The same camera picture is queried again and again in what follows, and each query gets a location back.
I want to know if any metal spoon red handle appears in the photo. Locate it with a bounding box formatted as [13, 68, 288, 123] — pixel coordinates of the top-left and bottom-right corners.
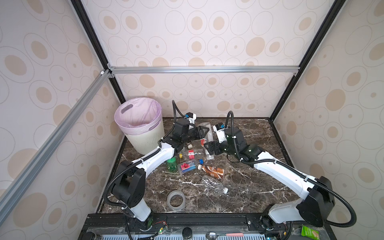
[206, 232, 244, 240]

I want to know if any crushed bottle pink label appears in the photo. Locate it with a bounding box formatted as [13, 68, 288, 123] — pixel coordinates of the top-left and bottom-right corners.
[177, 160, 199, 175]

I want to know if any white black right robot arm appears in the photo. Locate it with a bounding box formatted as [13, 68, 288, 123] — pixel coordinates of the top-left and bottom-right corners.
[204, 111, 357, 228]

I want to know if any clear tape roll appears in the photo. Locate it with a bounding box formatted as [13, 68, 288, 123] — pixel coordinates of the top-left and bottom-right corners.
[167, 190, 186, 212]

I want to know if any white plastic waste bin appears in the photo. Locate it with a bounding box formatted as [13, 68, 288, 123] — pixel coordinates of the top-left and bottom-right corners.
[113, 97, 166, 155]

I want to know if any black frame post left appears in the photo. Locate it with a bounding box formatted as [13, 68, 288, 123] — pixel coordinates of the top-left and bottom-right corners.
[70, 0, 126, 104]

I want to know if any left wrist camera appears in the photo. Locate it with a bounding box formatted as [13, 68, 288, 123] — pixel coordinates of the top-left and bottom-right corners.
[185, 112, 197, 124]

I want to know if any crushed clear bottle white cap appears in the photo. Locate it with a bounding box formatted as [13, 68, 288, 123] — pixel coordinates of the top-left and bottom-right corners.
[202, 176, 229, 195]

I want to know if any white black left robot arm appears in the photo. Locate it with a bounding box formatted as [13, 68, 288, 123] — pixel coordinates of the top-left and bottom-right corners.
[103, 101, 209, 230]

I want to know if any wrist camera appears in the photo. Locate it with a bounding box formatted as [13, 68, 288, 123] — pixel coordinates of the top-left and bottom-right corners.
[213, 123, 227, 144]
[185, 112, 197, 124]

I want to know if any black round knob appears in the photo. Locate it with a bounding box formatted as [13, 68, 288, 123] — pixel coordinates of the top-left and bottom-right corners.
[182, 227, 193, 240]

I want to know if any green plastic soda bottle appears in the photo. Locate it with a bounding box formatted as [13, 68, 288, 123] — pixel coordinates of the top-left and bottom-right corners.
[166, 157, 178, 173]

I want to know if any aluminium frame bar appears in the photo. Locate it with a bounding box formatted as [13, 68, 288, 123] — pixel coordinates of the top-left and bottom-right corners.
[1, 69, 112, 224]
[111, 66, 300, 75]

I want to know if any clear bottle green cap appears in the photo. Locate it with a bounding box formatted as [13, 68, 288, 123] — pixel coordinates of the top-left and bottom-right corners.
[199, 122, 214, 160]

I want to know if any pink bin liner bag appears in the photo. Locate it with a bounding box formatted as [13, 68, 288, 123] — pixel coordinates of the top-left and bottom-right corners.
[114, 97, 163, 135]

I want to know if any black frame post right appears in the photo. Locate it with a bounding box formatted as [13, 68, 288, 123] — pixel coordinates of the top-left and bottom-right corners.
[269, 0, 347, 123]

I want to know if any brown Nescafe bottle front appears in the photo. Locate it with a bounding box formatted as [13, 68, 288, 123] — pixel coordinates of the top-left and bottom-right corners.
[198, 165, 225, 180]

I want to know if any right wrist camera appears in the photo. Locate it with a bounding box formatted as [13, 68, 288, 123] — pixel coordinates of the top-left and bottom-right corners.
[213, 123, 227, 144]

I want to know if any green snack packet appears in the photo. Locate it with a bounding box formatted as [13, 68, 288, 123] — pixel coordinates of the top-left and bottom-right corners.
[301, 226, 320, 240]

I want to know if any clear bottle red label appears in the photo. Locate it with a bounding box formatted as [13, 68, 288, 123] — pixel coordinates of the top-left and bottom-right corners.
[178, 149, 205, 161]

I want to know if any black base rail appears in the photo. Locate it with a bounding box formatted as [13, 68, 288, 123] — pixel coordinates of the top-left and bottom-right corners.
[78, 213, 306, 240]

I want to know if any black frame post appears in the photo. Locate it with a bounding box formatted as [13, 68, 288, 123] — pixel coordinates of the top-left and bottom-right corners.
[269, 0, 347, 123]
[70, 0, 126, 104]

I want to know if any aluminium frame bar back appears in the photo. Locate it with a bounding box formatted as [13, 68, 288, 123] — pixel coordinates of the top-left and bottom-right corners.
[111, 66, 300, 75]

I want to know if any aluminium frame bar left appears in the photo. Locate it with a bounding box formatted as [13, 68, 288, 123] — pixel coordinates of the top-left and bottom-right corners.
[1, 69, 112, 224]

